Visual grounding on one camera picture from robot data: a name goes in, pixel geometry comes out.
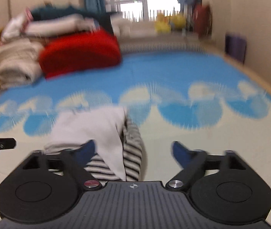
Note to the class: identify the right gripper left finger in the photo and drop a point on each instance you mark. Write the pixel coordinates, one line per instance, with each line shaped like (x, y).
(75, 158)

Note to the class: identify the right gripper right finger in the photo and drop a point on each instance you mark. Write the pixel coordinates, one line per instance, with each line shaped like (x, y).
(194, 165)

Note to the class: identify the striped white hooded garment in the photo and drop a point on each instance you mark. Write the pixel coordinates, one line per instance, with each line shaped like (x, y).
(118, 143)

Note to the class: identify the blue white patterned bedsheet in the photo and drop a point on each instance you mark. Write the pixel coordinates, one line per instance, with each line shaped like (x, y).
(197, 99)

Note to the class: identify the beige folded blanket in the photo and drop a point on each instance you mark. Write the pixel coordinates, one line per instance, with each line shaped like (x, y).
(19, 63)

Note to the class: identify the red folded blanket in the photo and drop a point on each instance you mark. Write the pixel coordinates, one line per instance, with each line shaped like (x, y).
(78, 52)

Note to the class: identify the white pink garment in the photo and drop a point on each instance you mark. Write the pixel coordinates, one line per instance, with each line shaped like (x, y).
(16, 26)

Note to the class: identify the white folded bedding stack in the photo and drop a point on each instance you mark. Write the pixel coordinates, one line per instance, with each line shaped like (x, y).
(65, 25)

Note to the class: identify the purple box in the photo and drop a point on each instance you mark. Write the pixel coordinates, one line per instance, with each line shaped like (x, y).
(235, 47)

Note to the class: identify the yellow plush toys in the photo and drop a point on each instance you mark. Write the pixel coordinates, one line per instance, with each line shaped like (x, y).
(166, 24)

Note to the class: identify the dark teal shark plush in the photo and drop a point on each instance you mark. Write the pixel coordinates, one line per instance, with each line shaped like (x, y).
(50, 13)

